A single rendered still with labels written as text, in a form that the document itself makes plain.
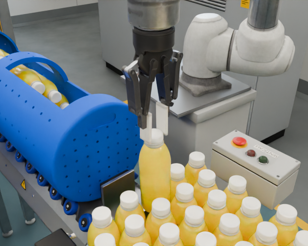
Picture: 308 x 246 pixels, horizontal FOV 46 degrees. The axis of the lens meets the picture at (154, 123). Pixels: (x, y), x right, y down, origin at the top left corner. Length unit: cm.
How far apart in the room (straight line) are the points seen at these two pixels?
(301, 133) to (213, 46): 202
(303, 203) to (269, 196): 162
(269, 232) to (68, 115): 50
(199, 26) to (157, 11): 74
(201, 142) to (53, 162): 70
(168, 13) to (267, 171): 47
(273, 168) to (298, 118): 254
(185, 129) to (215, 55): 30
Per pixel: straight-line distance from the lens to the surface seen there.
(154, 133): 75
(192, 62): 137
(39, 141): 91
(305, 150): 303
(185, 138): 141
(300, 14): 264
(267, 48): 129
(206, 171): 87
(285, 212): 81
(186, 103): 132
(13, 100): 105
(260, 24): 127
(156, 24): 61
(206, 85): 140
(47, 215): 112
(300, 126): 333
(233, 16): 251
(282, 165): 93
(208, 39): 133
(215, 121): 140
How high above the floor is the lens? 165
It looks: 32 degrees down
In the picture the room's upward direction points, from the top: straight up
